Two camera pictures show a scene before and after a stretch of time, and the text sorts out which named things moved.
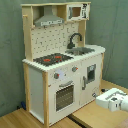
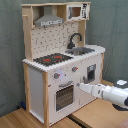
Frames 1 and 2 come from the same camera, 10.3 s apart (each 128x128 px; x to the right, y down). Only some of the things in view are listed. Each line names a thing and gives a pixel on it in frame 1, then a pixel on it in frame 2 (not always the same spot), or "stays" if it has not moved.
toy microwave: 77,12 stays
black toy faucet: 71,45 stays
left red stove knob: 56,75 stays
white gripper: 114,100 → 97,90
